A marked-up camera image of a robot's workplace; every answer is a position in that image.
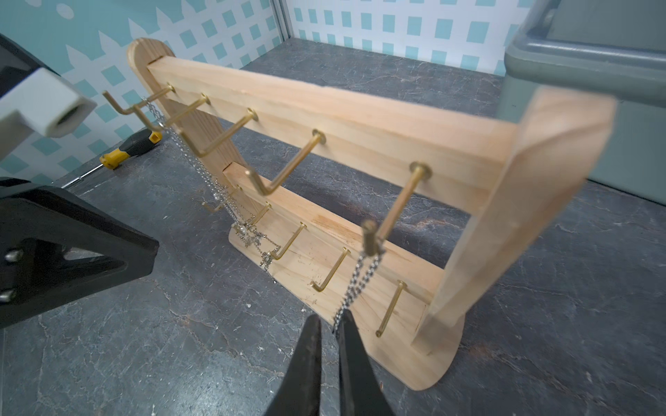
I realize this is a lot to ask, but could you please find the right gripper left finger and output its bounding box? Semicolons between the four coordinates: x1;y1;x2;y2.
265;315;322;415

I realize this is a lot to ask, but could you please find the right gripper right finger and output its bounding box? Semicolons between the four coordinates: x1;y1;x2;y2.
336;310;395;415

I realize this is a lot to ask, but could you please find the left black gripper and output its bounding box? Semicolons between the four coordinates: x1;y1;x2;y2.
0;35;56;96

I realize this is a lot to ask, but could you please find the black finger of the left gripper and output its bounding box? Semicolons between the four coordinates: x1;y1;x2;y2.
1;179;160;328

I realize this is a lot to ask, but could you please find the thin silver necklace chain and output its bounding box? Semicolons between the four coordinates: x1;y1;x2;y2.
142;98;282;272

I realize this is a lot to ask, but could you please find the wooden jewelry display stand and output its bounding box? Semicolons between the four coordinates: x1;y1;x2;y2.
127;38;617;391

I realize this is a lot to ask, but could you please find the yellow black screwdriver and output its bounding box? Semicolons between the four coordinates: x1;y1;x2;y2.
62;128;162;189

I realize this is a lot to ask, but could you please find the green plastic storage box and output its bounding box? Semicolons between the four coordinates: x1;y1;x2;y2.
496;1;665;204

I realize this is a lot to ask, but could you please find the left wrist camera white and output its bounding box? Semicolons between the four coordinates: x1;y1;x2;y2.
1;68;96;158

